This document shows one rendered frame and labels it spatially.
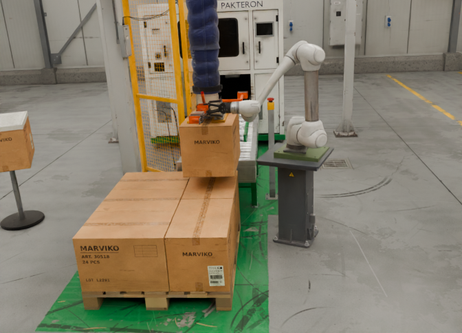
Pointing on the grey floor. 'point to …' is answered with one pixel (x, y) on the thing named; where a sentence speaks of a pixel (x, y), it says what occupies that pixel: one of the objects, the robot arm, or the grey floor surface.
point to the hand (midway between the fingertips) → (203, 109)
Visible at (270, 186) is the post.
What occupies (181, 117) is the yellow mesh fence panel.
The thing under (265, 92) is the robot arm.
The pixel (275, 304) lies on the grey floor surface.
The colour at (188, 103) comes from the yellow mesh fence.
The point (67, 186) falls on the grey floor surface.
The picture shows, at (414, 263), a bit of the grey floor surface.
